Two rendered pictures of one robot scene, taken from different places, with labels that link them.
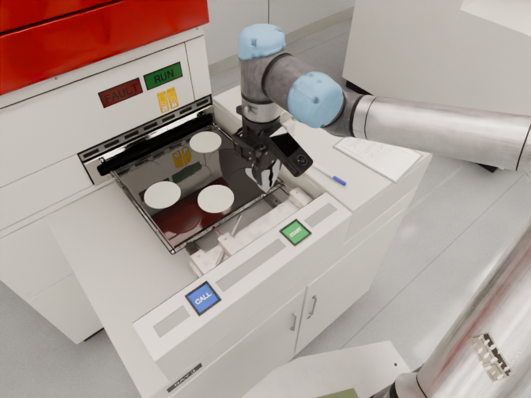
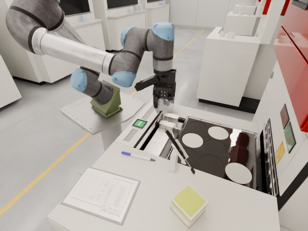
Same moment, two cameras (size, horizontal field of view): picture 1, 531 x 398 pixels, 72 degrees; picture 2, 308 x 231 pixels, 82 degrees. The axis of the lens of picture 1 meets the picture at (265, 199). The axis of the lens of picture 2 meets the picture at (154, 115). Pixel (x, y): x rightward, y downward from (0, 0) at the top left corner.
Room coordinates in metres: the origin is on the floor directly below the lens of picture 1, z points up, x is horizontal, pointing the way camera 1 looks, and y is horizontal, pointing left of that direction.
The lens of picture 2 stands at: (1.14, -0.31, 1.51)
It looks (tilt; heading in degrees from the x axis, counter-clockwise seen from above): 36 degrees down; 154
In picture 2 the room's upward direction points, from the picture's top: straight up
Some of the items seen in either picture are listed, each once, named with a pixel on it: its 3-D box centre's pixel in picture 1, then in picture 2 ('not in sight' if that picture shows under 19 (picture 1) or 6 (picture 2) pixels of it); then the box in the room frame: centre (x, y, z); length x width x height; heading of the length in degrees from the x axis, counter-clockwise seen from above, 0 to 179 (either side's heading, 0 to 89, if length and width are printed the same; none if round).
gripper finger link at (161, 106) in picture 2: (265, 169); (161, 107); (0.58, 0.00, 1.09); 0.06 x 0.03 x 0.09; 49
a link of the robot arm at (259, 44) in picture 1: (262, 64); (162, 41); (0.56, 0.00, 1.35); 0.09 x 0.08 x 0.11; 39
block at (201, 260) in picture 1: (205, 266); (171, 117); (0.44, 0.15, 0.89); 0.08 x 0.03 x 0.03; 39
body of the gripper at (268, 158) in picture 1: (258, 135); (164, 83); (0.57, 0.01, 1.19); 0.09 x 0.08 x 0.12; 49
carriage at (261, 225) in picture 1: (256, 238); (161, 138); (0.54, 0.02, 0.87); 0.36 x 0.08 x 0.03; 129
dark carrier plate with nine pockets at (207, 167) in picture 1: (195, 177); (214, 147); (0.74, 0.21, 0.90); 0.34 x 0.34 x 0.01; 39
